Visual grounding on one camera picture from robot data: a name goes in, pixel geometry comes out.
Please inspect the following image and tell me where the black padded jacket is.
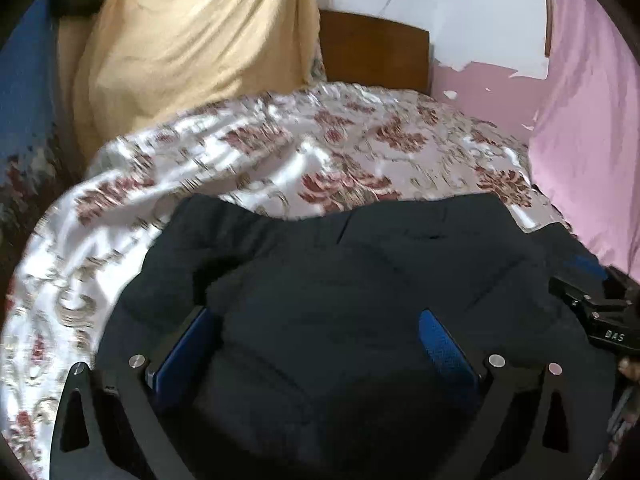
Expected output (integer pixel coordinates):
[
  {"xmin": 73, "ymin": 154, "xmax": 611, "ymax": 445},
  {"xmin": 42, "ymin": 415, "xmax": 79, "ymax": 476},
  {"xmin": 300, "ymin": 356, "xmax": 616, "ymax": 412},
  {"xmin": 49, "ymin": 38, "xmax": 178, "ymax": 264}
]
[{"xmin": 96, "ymin": 194, "xmax": 615, "ymax": 479}]

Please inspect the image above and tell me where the person's right hand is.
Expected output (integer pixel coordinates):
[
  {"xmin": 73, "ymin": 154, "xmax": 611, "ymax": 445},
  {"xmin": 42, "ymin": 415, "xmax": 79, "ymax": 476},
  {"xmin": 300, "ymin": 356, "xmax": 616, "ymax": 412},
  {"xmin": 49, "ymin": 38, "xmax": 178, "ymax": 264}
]
[{"xmin": 618, "ymin": 358, "xmax": 640, "ymax": 382}]

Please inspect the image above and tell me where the pink curtain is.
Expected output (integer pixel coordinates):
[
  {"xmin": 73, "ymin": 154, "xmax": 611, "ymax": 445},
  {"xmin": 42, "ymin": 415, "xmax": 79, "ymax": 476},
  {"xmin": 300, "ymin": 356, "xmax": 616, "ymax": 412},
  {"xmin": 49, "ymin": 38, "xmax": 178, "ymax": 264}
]
[{"xmin": 529, "ymin": 0, "xmax": 639, "ymax": 278}]

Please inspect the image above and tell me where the blue floral wardrobe cover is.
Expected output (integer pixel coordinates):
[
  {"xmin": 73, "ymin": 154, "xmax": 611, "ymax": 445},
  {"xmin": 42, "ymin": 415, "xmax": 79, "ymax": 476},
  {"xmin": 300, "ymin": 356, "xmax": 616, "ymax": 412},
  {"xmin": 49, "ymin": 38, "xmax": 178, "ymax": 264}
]
[{"xmin": 0, "ymin": 0, "xmax": 66, "ymax": 241}]

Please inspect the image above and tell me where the floral satin bedspread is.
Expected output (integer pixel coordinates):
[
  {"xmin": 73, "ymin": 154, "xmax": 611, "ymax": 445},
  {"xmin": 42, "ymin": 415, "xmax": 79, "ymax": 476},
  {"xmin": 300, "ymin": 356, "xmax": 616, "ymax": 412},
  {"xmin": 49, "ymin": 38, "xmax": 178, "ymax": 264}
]
[{"xmin": 0, "ymin": 80, "xmax": 640, "ymax": 480}]

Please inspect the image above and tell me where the brown wooden headboard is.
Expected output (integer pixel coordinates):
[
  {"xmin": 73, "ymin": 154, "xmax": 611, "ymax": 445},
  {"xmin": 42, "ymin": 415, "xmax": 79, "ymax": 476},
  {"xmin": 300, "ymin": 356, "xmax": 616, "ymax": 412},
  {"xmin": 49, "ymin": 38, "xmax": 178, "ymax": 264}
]
[{"xmin": 319, "ymin": 10, "xmax": 430, "ymax": 93}]

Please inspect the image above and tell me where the beige hanging cloth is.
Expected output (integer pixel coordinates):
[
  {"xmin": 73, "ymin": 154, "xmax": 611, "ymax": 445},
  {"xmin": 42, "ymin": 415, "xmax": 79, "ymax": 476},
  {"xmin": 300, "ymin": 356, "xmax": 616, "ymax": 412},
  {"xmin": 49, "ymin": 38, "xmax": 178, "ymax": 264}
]
[{"xmin": 72, "ymin": 0, "xmax": 324, "ymax": 162}]

